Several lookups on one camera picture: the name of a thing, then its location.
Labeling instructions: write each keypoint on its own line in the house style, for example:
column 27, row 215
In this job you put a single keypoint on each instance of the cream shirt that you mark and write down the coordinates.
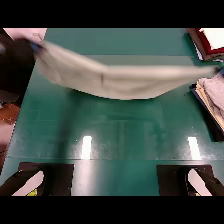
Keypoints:
column 126, row 81

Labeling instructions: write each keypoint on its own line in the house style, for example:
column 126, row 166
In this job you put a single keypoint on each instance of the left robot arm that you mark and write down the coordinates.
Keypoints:
column 56, row 176

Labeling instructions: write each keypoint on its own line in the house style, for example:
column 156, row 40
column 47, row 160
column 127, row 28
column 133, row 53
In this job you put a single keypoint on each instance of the beige garment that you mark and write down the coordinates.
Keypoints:
column 208, row 103

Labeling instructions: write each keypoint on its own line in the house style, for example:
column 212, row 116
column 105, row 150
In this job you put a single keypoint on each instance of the pale pink garment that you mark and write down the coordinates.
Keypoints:
column 215, row 90

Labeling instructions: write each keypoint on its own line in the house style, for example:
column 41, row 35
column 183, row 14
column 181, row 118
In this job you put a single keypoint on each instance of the red garment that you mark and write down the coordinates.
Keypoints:
column 213, row 50

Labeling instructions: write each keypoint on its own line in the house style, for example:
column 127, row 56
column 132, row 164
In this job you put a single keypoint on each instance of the white garment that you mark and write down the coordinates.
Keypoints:
column 215, row 36

